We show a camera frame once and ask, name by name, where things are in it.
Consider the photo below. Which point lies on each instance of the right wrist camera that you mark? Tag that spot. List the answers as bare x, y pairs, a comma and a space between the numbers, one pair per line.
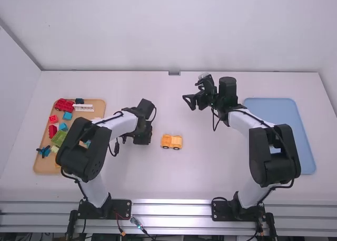
204, 75

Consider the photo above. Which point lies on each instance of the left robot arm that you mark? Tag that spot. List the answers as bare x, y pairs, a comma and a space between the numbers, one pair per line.
121, 122

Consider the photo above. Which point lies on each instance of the blue toy brick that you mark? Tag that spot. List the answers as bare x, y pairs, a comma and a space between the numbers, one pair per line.
63, 126
67, 116

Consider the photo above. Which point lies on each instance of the blue and black toy piece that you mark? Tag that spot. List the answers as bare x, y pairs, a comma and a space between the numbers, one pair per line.
44, 150

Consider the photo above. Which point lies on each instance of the clear green toy brick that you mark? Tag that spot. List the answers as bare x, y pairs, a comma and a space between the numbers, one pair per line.
59, 137

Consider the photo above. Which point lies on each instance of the tan tray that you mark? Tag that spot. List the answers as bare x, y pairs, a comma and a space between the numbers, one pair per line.
100, 106

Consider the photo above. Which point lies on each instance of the silver rails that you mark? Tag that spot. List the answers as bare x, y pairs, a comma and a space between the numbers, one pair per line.
171, 212

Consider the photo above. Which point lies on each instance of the white toy ladder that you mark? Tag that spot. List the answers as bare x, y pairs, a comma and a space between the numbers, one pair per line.
83, 108

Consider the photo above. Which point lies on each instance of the blue mat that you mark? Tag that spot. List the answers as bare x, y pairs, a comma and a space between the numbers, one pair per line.
279, 112

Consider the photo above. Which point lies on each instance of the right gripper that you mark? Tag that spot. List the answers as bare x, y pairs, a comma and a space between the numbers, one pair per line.
208, 97

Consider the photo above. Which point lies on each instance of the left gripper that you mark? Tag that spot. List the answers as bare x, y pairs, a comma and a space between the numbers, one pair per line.
142, 137

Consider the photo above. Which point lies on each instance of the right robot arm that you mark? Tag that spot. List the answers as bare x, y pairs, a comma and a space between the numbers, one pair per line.
245, 122

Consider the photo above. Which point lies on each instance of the red wheeled toy brick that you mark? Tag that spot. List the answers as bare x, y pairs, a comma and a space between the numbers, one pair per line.
64, 105

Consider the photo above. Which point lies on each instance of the yellow toy car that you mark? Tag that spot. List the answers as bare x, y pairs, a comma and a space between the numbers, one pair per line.
171, 141

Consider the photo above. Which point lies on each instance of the dark teal toy brick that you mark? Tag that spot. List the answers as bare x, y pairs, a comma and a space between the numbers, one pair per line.
79, 101

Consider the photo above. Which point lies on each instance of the pale yellow toy brick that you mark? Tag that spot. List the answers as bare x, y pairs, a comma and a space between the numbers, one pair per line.
54, 149

